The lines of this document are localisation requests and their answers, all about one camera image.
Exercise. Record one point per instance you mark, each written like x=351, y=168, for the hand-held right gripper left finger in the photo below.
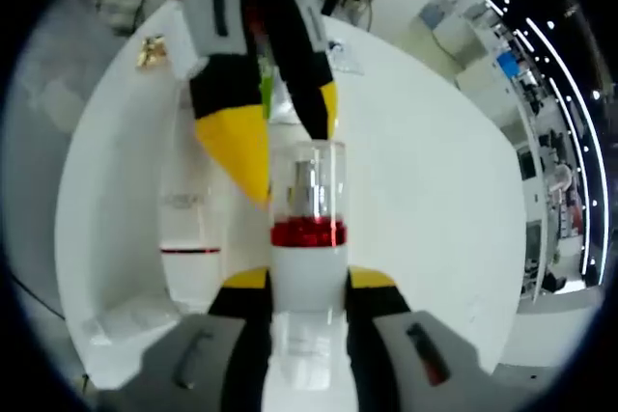
x=227, y=373

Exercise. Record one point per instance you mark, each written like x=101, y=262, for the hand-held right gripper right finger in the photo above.
x=381, y=344

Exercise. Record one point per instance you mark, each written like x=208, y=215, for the green black skincare sachet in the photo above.
x=266, y=89

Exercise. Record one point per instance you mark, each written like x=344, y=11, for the gold skincare packet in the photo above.
x=152, y=52

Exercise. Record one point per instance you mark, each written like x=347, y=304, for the red collar skincare bottle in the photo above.
x=309, y=277

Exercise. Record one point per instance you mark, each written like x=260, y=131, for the white skincare tube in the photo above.
x=190, y=277

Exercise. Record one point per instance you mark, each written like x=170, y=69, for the blue storage crate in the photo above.
x=507, y=64

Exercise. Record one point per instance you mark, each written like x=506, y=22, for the clear sample packet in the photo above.
x=345, y=60

